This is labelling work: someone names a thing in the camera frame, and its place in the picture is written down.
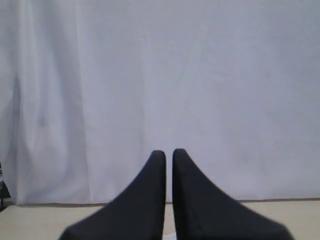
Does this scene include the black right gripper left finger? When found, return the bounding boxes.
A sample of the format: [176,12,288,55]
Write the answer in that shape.
[60,150,167,240]

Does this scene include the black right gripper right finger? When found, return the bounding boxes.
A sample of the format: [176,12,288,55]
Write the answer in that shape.
[172,148,293,240]

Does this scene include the white backdrop curtain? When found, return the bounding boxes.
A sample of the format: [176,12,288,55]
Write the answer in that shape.
[0,0,320,205]

